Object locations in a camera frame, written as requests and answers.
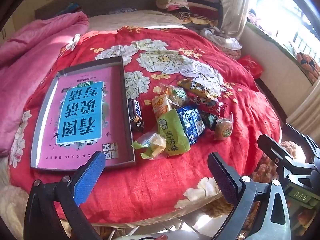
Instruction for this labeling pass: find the pink quilt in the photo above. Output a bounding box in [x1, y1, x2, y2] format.
[0, 12, 90, 157]

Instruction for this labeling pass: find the blue snack packet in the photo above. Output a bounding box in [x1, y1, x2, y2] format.
[176, 106, 206, 145]

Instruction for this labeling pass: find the red snack packet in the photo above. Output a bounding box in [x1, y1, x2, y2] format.
[194, 97, 228, 113]

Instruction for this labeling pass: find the dark green pea packet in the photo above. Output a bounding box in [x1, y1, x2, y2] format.
[200, 110, 218, 130]

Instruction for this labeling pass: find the orange rice cracker packet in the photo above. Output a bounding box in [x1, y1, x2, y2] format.
[151, 91, 175, 119]

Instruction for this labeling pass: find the red floral blanket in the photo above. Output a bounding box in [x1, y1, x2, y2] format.
[7, 26, 283, 224]

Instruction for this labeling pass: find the orange patterned cushion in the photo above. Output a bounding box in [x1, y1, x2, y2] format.
[296, 52, 320, 85]

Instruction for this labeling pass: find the light green snack packet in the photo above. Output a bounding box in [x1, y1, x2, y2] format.
[157, 109, 191, 157]

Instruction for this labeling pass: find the yellow snack packet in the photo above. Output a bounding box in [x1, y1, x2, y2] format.
[177, 78, 220, 100]

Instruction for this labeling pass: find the window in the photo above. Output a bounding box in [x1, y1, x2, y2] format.
[252, 0, 320, 63]

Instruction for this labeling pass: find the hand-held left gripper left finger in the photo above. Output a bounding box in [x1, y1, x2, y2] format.
[24, 151, 106, 240]

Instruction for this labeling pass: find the grey tray with pink print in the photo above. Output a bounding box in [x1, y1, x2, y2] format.
[30, 56, 136, 172]

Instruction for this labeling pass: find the clear oat snack packet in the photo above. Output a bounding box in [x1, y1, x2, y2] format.
[157, 83, 189, 105]

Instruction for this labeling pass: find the pile of folded clothes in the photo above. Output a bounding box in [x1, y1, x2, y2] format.
[155, 0, 224, 28]

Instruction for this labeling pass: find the clear round cake packet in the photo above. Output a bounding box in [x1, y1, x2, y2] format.
[214, 112, 234, 141]

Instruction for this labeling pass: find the beige bed sheet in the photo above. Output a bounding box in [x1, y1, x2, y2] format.
[87, 9, 187, 30]

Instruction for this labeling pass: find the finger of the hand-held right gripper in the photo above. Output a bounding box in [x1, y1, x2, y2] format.
[282, 124, 320, 155]
[257, 134, 317, 174]

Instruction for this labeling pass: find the red bag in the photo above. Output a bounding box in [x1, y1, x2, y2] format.
[237, 54, 264, 78]

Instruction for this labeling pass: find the dark patterned cloth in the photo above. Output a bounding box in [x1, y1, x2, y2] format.
[108, 7, 137, 15]

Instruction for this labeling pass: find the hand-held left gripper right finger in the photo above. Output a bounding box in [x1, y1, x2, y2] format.
[207, 152, 292, 240]

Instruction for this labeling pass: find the cream fuzzy blanket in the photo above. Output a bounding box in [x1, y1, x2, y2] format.
[0, 152, 33, 240]

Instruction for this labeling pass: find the yellow cake candy packet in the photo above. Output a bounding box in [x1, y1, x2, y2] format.
[131, 131, 167, 159]

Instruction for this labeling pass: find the dark brown chocolate bar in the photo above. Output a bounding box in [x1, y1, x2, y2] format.
[127, 99, 145, 132]

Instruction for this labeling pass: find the cream curtain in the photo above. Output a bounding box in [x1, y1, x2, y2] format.
[218, 0, 255, 40]

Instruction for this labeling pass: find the white crumpled cloth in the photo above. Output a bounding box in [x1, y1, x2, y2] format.
[200, 27, 242, 50]

